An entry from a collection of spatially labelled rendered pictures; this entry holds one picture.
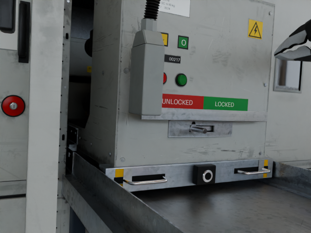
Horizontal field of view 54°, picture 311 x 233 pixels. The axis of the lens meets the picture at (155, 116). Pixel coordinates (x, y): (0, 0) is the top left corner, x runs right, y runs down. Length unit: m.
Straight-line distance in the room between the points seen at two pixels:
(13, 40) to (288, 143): 1.16
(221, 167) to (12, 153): 0.57
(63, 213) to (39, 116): 0.71
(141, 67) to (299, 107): 1.02
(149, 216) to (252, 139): 0.53
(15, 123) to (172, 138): 0.43
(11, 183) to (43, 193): 0.63
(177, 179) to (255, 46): 0.45
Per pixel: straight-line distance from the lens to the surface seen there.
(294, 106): 1.49
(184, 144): 0.81
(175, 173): 0.79
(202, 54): 0.83
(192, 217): 0.67
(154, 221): 0.49
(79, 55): 1.60
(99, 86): 0.84
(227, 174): 0.90
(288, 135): 1.48
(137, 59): 0.65
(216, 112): 0.81
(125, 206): 0.60
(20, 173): 0.94
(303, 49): 0.82
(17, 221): 0.98
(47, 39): 0.33
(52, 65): 0.33
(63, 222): 1.02
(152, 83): 0.62
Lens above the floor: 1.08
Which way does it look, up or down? 3 degrees down
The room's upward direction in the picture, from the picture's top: 3 degrees clockwise
